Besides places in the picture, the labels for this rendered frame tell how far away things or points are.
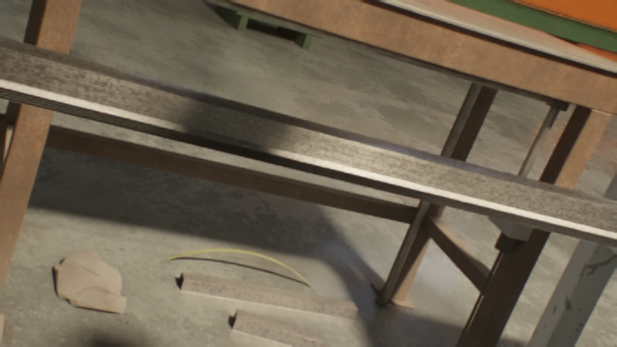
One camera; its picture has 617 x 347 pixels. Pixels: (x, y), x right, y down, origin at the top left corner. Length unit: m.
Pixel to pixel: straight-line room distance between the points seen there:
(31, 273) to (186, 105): 1.32
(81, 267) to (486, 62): 0.95
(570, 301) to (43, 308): 1.03
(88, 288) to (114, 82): 1.27
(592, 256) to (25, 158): 1.04
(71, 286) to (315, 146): 1.26
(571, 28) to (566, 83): 6.03
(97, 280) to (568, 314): 0.97
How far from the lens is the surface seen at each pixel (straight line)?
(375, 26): 1.50
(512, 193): 0.67
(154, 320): 1.78
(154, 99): 0.55
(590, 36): 7.92
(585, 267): 1.67
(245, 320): 1.84
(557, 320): 1.71
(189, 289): 1.93
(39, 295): 1.78
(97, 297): 1.77
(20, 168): 1.47
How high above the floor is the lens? 0.91
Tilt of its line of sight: 17 degrees down
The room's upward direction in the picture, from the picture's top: 20 degrees clockwise
